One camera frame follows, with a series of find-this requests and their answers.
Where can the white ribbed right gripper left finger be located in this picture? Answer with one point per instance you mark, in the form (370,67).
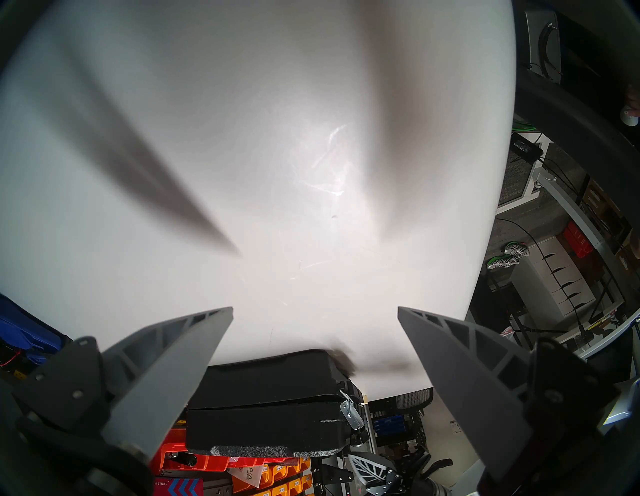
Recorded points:
(165,380)

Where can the white ribbed right gripper right finger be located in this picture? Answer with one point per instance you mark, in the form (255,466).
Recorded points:
(465,385)

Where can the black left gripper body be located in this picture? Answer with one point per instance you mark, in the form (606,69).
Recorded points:
(420,475)

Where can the finger of the white ribbed left gripper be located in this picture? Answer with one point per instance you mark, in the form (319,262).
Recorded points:
(372,475)

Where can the black plastic tool box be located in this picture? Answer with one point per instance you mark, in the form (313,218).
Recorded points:
(270,400)

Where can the blue cleaning cloths box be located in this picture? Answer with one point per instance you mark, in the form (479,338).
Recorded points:
(177,487)

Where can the yellow parts bin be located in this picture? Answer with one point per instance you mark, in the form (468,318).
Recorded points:
(240,486)
(280,472)
(302,466)

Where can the red parts bin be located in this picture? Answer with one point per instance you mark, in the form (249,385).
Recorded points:
(210,462)
(250,462)

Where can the white drawer cabinet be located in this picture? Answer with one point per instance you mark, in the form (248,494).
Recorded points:
(545,285)

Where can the grey green sneaker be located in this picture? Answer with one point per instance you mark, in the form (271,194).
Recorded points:
(502,262)
(516,249)

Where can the blue plastic clamp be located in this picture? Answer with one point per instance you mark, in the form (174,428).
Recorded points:
(27,330)

